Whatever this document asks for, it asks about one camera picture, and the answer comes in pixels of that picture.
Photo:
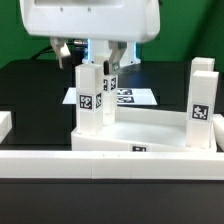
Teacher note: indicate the white desk top tray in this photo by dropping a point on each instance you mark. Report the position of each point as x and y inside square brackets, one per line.
[143, 130]

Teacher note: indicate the white fence block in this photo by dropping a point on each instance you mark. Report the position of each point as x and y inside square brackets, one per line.
[218, 123]
[5, 124]

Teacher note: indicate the white sheet with tags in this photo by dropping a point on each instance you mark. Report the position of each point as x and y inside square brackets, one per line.
[125, 96]

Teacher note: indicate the white left fence block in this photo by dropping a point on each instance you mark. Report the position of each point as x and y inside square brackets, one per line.
[5, 124]

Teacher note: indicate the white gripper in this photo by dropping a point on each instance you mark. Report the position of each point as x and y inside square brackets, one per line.
[113, 20]

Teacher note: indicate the white front fence bar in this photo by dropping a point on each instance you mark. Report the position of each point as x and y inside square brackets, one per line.
[111, 165]

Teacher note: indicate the white right fence block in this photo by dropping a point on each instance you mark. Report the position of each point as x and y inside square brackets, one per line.
[218, 123]

